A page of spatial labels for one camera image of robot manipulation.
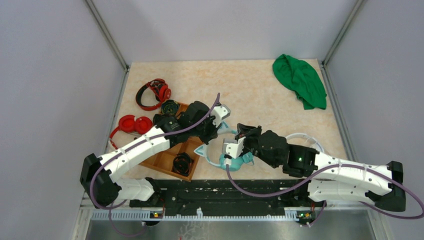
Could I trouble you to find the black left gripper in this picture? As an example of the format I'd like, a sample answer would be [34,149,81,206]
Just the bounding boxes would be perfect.
[190,113,222,146]

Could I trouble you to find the teal cat-ear headphones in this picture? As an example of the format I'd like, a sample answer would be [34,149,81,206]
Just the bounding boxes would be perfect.
[194,121,255,172]

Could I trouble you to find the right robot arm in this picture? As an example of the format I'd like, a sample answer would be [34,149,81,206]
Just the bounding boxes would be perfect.
[235,123,406,212]

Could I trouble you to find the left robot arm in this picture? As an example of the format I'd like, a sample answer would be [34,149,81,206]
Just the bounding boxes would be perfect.
[79,99,231,210]

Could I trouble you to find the red and black headphones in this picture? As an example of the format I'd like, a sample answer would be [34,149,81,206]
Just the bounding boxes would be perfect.
[135,78,172,111]

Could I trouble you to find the red and white headphones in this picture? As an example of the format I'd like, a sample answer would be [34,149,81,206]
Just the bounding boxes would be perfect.
[108,114,153,150]

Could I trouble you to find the black orange rolled item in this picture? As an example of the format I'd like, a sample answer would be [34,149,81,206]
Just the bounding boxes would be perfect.
[172,152,194,177]

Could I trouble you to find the black yellow rolled item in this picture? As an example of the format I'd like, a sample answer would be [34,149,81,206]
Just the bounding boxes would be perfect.
[160,99,180,116]

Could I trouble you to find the wooden compartment tray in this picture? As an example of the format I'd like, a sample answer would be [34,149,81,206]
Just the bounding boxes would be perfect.
[139,102,201,182]

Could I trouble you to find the green cloth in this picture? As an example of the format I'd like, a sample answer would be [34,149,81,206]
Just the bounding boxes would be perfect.
[272,54,327,110]

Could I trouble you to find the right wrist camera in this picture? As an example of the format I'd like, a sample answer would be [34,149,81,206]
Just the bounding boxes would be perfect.
[222,137,246,159]

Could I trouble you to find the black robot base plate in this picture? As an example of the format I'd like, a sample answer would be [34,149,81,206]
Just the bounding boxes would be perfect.
[129,180,323,217]

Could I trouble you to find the grey slotted cable duct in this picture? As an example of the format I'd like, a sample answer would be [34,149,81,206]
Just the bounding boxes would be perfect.
[91,208,312,222]

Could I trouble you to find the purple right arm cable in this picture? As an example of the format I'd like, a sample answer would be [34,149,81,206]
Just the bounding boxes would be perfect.
[225,162,424,227]

